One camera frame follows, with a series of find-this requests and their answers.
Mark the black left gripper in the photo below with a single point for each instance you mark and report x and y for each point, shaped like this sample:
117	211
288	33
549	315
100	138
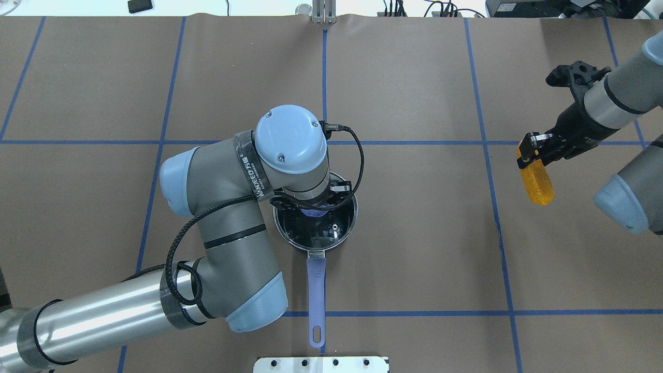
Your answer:
314	229

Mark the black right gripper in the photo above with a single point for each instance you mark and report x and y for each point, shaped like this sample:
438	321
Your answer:
574	122

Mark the glass lid purple knob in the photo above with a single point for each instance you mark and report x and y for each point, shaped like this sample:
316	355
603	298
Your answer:
316	232

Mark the yellow corn cob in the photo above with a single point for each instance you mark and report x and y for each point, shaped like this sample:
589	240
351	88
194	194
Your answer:
536	180

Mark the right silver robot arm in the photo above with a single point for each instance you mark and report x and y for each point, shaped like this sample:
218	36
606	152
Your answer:
604	102

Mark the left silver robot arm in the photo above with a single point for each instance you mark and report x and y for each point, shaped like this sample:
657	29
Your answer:
220	265

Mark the small black puck device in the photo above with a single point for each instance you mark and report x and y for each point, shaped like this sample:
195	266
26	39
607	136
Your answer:
136	6

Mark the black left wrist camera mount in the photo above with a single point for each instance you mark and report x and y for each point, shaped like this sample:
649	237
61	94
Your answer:
340	188

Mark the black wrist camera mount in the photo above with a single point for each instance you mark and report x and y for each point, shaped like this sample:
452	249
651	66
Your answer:
340	188
579	77

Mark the dark blue saucepan purple handle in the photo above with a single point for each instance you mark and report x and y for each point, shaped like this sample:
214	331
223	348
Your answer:
315	276

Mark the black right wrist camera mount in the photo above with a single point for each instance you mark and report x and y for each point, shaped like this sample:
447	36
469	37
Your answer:
579	77

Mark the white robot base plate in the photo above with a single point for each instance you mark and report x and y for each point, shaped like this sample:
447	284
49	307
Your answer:
323	364

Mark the aluminium frame post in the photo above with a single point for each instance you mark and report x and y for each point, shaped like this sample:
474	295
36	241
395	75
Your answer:
324	12

